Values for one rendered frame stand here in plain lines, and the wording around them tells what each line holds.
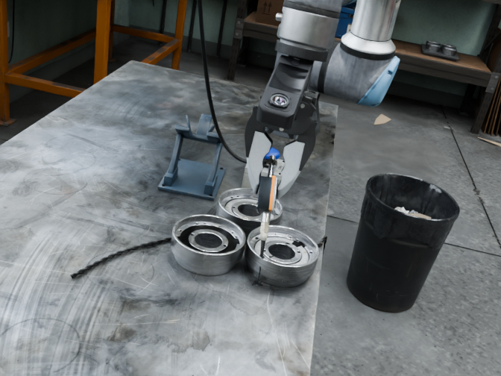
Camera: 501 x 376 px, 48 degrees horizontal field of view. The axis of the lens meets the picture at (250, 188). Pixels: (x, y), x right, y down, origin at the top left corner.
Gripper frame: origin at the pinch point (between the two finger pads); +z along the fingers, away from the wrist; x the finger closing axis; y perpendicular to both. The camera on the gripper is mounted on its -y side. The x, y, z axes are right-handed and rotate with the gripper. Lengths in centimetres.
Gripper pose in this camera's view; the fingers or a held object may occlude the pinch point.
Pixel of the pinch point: (268, 189)
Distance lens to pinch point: 80.3
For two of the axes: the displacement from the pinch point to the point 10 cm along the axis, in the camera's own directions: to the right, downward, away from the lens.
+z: -2.1, 9.2, 3.3
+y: 1.6, -3.0, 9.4
